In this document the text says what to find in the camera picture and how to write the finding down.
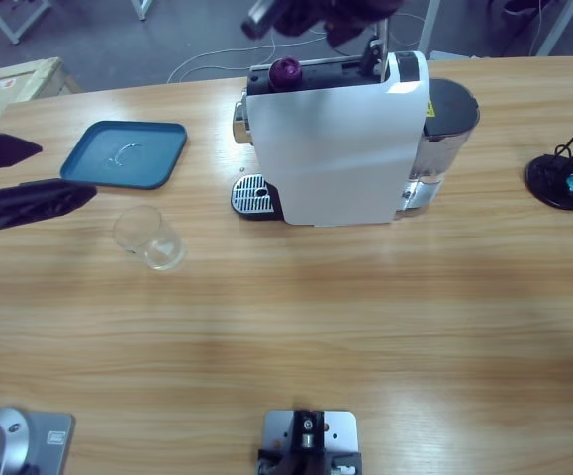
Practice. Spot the yellow warning sticker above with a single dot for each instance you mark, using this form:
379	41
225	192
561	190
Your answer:
431	108

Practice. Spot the white metal table leg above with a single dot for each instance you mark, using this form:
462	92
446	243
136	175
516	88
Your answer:
558	25
427	29
142	10

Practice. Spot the white metal table frame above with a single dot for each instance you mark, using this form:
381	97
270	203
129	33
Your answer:
18	37

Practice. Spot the metal grille drip tray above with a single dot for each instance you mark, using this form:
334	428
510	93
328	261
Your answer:
249	195

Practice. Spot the black capsule holder with rods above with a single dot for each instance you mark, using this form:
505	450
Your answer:
548	188

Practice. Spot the clear drinking glass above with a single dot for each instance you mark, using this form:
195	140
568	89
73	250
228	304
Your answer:
157	252

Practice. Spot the arm grey base plate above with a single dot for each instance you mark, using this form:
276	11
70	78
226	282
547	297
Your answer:
48	435

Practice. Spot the wooden crate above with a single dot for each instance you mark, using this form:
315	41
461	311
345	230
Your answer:
24	79

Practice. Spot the clear water tank black lid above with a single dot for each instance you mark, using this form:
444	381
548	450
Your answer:
449	106

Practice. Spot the silver machine lever lid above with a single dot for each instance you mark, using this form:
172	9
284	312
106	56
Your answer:
381	54

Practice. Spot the teal plastic tray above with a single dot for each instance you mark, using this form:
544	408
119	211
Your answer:
118	168

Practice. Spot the white capsule coffee machine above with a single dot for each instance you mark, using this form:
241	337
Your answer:
335	148

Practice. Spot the grey camera mount plate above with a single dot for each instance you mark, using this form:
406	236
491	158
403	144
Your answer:
340	425

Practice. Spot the purple coffee capsule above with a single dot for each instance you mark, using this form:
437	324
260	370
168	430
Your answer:
286	71

